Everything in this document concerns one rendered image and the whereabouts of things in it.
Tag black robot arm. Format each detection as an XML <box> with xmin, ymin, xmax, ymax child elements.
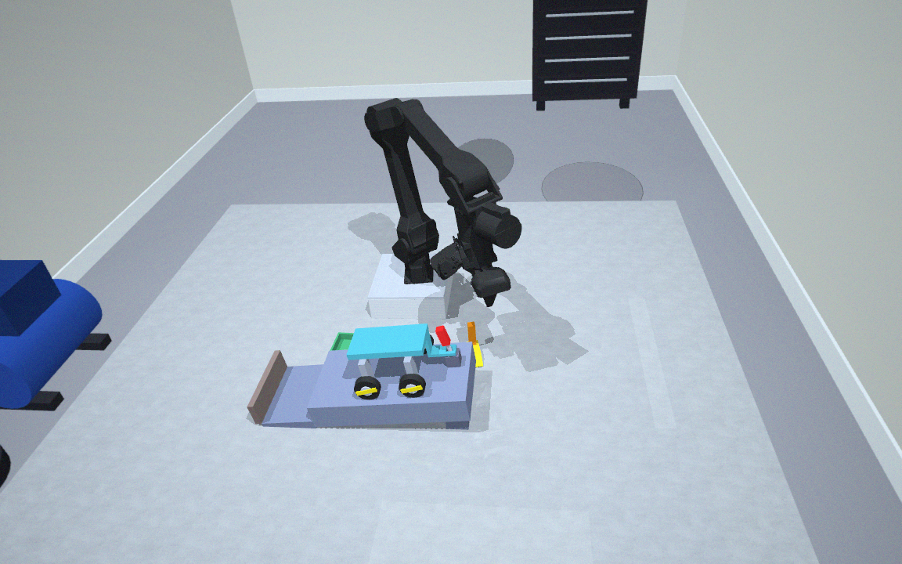
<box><xmin>364</xmin><ymin>98</ymin><xmax>521</xmax><ymax>284</ymax></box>

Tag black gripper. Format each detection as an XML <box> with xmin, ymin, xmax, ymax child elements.
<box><xmin>457</xmin><ymin>234</ymin><xmax>511</xmax><ymax>307</ymax></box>

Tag blue-grey ramp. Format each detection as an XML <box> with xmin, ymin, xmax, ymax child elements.
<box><xmin>247</xmin><ymin>342</ymin><xmax>476</xmax><ymax>430</ymax></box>

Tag red-headed stop pin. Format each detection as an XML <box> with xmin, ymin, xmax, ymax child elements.
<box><xmin>435</xmin><ymin>325</ymin><xmax>452</xmax><ymax>352</ymax></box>

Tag green tray walls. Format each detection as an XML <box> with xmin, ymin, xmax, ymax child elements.
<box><xmin>330</xmin><ymin>332</ymin><xmax>354</xmax><ymax>351</ymax></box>

